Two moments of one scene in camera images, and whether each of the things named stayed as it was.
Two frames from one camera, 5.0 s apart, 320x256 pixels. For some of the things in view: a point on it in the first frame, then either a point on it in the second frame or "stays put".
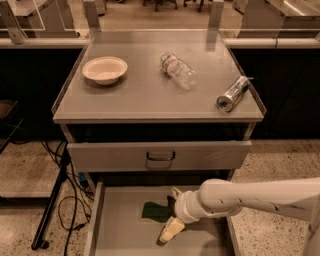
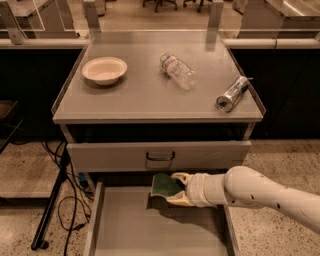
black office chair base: x=157 y=3 stays put
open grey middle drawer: x=118 y=229 stays put
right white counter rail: x=272 y=43 stays put
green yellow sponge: x=155 y=212 → x=163 y=184
